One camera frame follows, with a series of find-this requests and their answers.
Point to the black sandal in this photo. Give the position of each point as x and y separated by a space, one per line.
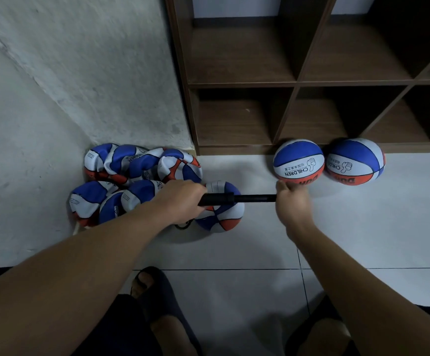
161 296
308 319

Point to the brown wooden cubby shelf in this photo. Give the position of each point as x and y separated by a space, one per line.
241 63

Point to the person's left foot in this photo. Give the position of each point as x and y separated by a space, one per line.
172 333

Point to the person's left hand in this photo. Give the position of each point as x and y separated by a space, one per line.
179 202

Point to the person's left forearm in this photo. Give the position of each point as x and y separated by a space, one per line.
55 289

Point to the person's right hand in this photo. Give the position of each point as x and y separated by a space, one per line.
295 209

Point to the person's right forearm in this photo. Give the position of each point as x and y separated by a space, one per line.
371 300

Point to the black hand pump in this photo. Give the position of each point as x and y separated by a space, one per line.
219 199

